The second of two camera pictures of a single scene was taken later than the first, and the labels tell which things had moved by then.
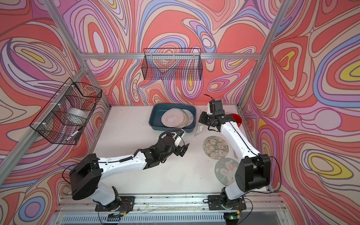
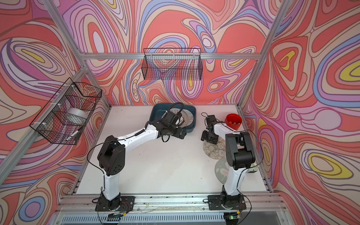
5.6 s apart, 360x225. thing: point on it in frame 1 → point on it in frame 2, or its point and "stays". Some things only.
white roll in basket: [77, 116] stays
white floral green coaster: [199, 128] → [183, 120]
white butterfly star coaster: [191, 117] stays
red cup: [237, 118] stays
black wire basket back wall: [175, 63] stays
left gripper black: [179, 152] → [179, 134]
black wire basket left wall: [64, 117] stays
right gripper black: [202, 120] → [205, 137]
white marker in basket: [71, 135] stays
